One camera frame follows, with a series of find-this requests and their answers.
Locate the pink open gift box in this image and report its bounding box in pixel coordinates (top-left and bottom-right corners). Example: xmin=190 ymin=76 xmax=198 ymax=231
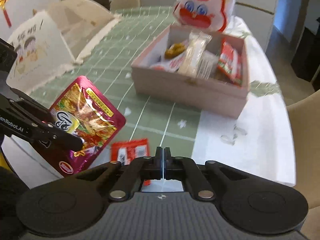
xmin=131 ymin=24 xmax=249 ymax=119

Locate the beige chair far left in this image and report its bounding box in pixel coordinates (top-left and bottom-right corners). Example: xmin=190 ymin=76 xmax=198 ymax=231
xmin=110 ymin=0 xmax=141 ymax=11

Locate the red white snack packet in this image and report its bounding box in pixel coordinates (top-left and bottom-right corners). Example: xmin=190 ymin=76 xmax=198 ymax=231
xmin=217 ymin=38 xmax=242 ymax=86

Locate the red round lid cup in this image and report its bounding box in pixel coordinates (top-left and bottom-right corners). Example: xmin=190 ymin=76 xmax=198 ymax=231
xmin=149 ymin=54 xmax=185 ymax=73

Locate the magenta noodle snack packet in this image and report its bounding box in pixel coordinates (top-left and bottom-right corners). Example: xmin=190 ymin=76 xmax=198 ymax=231
xmin=48 ymin=75 xmax=126 ymax=177

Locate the beige chair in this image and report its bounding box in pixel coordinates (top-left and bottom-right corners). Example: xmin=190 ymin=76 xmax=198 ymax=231
xmin=287 ymin=91 xmax=320 ymax=239
xmin=110 ymin=0 xmax=141 ymax=11

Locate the red white bunny bag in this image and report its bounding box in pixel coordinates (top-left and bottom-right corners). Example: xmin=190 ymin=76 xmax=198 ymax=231
xmin=173 ymin=0 xmax=235 ymax=32

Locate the dark red snack packet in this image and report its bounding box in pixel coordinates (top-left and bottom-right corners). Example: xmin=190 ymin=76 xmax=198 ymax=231
xmin=110 ymin=138 xmax=151 ymax=186

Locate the beige chair right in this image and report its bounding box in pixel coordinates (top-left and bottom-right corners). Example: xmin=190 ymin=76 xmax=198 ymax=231
xmin=287 ymin=91 xmax=320 ymax=239

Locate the white cartoon food cover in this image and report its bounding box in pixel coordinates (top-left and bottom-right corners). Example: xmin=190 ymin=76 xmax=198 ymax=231
xmin=5 ymin=0 xmax=121 ymax=93

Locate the silver green cracker packet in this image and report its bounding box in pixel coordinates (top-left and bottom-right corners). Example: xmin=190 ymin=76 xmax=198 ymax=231
xmin=177 ymin=31 xmax=212 ymax=77

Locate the green grid tablecloth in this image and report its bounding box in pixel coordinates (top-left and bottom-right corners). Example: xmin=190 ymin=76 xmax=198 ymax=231
xmin=4 ymin=6 xmax=297 ymax=188

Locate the blue white snack packet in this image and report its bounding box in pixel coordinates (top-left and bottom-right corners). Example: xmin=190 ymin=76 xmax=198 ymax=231
xmin=196 ymin=50 xmax=219 ymax=79

